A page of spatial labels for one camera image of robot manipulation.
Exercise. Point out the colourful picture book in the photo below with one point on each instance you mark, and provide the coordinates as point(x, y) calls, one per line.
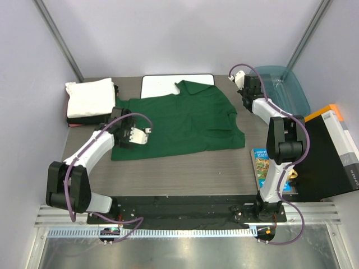
point(261, 162)

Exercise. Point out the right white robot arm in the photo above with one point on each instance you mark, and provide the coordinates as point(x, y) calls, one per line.
point(286, 143)

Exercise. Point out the white board mat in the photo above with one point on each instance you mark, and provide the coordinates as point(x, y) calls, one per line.
point(162, 85)

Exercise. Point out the teal plastic bin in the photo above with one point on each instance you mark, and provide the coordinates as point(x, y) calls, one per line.
point(284, 89)

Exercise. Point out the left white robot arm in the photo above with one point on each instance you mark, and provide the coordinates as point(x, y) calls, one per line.
point(68, 185)

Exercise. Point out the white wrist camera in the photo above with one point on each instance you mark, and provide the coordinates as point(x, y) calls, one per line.
point(238, 79)
point(139, 136)

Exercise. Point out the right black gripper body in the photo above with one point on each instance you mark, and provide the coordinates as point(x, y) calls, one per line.
point(242, 93)

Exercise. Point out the aluminium rail frame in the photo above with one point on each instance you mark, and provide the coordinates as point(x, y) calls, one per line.
point(311, 238)

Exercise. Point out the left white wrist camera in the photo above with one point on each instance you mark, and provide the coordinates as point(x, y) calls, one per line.
point(139, 136)

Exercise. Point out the black orange file box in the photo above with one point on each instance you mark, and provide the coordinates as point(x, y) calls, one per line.
point(331, 166)

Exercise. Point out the green polo t shirt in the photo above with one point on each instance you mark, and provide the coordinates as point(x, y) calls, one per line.
point(199, 118)

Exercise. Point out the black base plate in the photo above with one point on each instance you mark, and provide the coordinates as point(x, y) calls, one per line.
point(237, 208)

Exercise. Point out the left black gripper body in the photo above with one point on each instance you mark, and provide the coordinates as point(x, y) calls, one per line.
point(127, 127)

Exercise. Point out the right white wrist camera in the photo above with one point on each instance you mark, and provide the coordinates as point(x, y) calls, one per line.
point(238, 79)

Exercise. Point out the yellow cup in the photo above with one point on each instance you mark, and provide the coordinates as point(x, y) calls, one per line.
point(293, 175)

